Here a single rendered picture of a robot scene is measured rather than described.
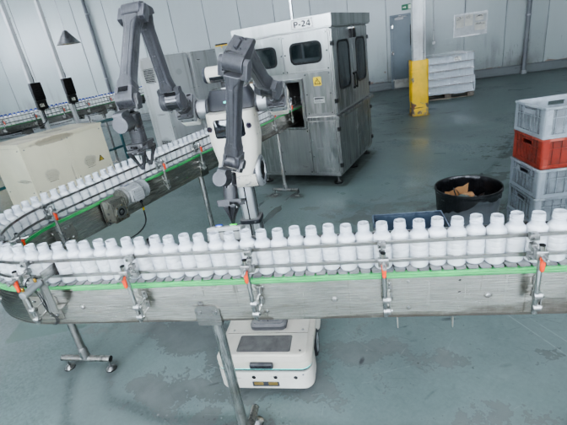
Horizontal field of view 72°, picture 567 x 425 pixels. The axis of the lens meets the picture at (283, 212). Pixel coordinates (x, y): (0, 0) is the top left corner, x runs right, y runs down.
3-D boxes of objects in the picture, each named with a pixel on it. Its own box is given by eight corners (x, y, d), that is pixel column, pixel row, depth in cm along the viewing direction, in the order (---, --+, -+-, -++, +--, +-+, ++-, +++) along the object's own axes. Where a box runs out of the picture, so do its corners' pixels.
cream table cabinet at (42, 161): (98, 203, 576) (69, 124, 530) (127, 206, 548) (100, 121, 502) (25, 238, 488) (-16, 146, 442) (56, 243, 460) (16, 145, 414)
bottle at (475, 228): (472, 254, 134) (475, 209, 127) (488, 260, 128) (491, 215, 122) (460, 260, 131) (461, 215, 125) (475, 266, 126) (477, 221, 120)
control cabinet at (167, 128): (189, 153, 796) (165, 53, 722) (209, 153, 773) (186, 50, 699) (162, 166, 731) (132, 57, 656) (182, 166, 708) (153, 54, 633)
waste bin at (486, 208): (440, 279, 289) (441, 199, 265) (428, 249, 330) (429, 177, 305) (506, 277, 281) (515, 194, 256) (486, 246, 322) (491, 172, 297)
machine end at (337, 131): (302, 152, 685) (286, 27, 607) (375, 150, 625) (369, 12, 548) (257, 183, 557) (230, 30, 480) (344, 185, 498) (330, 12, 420)
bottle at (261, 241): (256, 270, 144) (249, 230, 137) (271, 265, 146) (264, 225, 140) (263, 277, 139) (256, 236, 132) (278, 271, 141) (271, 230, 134)
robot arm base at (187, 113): (194, 118, 187) (193, 94, 189) (186, 111, 179) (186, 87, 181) (176, 120, 189) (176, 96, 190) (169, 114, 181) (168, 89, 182)
